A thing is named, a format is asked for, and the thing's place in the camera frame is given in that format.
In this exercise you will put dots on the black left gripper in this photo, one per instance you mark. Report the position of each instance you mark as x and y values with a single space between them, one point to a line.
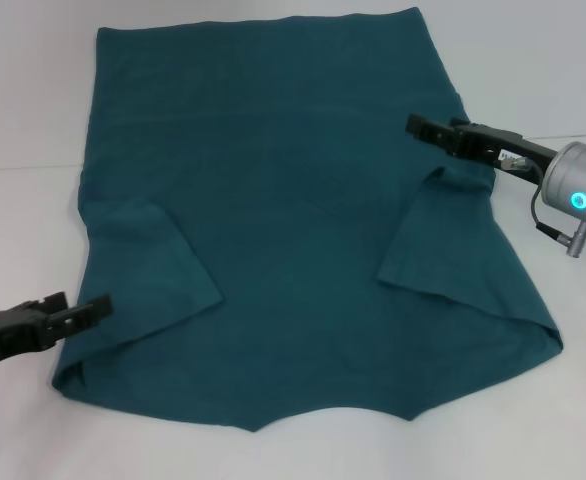
8 332

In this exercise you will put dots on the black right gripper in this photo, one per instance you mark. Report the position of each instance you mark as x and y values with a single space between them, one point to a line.
503 150

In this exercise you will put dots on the teal blue shirt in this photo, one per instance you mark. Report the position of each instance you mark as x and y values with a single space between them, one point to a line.
283 225

